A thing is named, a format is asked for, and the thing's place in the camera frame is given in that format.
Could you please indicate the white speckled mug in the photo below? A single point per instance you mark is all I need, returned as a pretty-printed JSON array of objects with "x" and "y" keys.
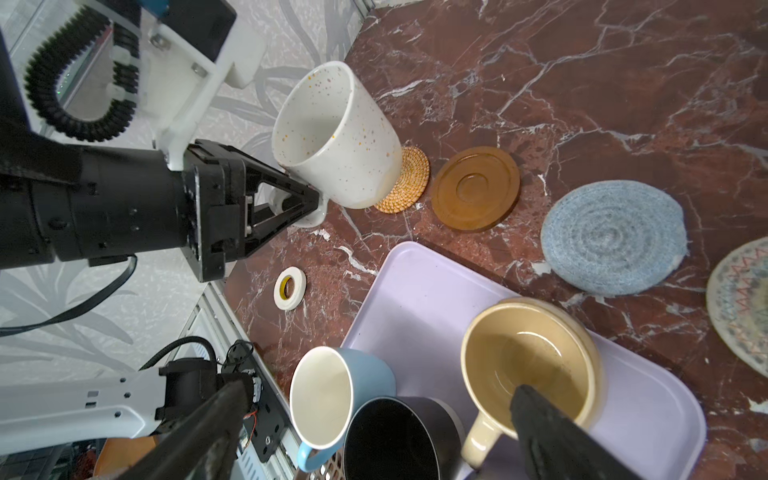
[{"x": 332, "y": 135}]

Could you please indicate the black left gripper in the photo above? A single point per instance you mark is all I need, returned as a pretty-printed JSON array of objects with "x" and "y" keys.
[{"x": 227, "y": 221}]

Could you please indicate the woven straw coaster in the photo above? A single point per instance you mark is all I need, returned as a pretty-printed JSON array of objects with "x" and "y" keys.
[{"x": 411, "y": 184}]

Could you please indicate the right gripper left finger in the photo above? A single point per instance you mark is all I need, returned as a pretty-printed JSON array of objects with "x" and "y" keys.
[{"x": 205, "y": 445}]

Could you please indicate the brown wooden coaster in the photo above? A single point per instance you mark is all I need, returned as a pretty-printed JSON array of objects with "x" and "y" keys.
[{"x": 476, "y": 189}]

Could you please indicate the blue grey woven coaster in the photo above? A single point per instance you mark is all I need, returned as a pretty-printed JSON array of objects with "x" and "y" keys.
[{"x": 614, "y": 238}]

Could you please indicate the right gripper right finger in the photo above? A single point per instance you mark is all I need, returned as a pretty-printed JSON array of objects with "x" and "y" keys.
[{"x": 554, "y": 447}]

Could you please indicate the multicolour woven coaster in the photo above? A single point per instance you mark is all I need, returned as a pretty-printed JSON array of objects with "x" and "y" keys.
[{"x": 736, "y": 300}]

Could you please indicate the black mug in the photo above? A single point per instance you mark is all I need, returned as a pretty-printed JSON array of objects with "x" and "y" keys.
[{"x": 403, "y": 438}]

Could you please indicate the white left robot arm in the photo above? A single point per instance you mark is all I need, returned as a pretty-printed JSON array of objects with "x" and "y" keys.
[{"x": 99, "y": 161}]

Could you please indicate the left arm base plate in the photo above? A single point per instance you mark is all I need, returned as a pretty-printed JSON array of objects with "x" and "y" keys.
[{"x": 266, "y": 420}]

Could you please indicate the white and blue mug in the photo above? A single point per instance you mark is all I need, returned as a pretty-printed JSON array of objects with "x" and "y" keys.
[{"x": 329, "y": 386}]

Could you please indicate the beige ceramic mug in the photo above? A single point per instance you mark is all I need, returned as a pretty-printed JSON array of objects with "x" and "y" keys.
[{"x": 524, "y": 341}]

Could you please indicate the white tape roll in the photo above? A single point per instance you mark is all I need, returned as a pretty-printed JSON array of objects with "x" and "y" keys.
[{"x": 290, "y": 288}]

